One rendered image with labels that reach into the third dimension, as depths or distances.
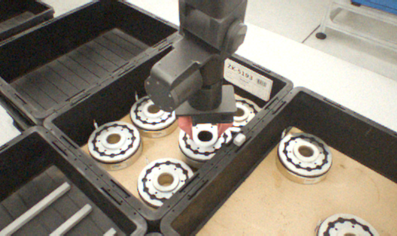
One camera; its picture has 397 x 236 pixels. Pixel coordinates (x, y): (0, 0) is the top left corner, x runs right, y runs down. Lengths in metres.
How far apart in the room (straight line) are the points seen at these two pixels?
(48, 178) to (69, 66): 0.35
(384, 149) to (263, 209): 0.25
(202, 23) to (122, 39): 0.59
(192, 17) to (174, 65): 0.06
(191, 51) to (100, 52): 0.54
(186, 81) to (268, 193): 0.29
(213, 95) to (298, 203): 0.26
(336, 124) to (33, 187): 0.59
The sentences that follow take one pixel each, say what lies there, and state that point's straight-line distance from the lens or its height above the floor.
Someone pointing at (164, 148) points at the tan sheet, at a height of 0.83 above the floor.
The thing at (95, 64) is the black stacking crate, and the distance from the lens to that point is 0.92.
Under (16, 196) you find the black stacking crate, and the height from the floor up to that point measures 0.83.
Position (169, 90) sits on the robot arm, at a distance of 0.42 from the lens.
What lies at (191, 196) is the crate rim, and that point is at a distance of 0.50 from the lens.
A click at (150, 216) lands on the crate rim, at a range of 0.49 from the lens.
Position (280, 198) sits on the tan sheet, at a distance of 0.63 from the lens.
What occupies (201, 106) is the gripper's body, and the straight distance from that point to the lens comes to 0.52.
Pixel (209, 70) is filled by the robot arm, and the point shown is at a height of 1.07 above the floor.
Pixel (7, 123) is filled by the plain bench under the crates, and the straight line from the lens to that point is 1.04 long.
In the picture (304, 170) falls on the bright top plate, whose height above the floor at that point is 0.86.
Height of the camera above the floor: 1.36
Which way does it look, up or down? 47 degrees down
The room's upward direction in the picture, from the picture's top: straight up
